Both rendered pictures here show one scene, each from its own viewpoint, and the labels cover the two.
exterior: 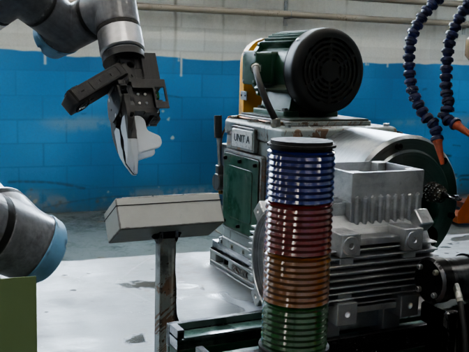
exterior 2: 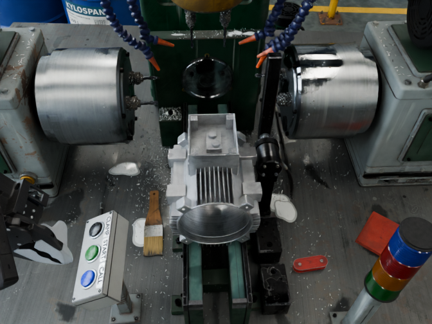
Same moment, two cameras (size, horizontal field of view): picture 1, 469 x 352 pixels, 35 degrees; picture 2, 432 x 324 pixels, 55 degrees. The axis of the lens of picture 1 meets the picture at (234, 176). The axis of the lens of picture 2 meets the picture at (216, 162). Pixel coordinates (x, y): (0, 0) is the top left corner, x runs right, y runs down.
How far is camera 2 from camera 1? 100 cm
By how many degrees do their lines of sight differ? 69
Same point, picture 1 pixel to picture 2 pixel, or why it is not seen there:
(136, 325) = (38, 303)
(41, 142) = not seen: outside the picture
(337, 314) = not seen: hidden behind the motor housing
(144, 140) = (60, 235)
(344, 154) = (87, 95)
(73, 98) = (12, 280)
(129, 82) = (15, 213)
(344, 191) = (229, 163)
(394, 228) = (246, 157)
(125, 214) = (113, 291)
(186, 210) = (119, 242)
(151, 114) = (40, 212)
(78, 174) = not seen: outside the picture
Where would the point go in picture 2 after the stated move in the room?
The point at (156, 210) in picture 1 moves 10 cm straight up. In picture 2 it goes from (115, 265) to (104, 236)
